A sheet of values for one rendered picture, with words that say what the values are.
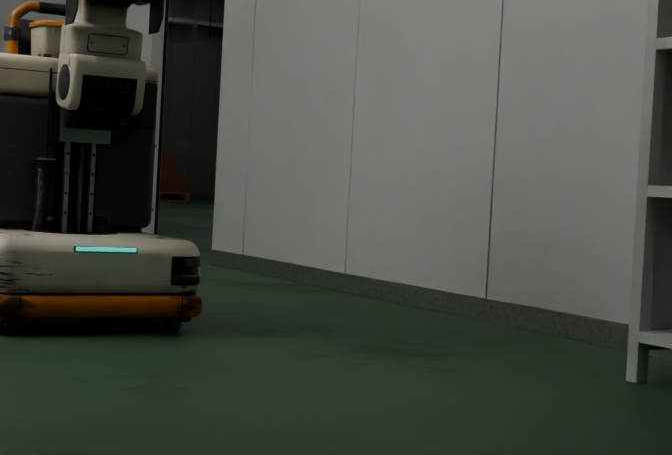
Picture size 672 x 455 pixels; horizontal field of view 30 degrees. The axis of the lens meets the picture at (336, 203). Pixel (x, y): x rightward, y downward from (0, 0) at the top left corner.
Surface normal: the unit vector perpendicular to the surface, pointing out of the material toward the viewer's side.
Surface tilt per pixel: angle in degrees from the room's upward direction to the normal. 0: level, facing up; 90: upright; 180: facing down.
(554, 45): 90
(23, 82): 90
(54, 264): 90
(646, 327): 90
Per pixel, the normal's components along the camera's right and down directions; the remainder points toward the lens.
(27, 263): 0.49, 0.04
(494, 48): -0.86, -0.04
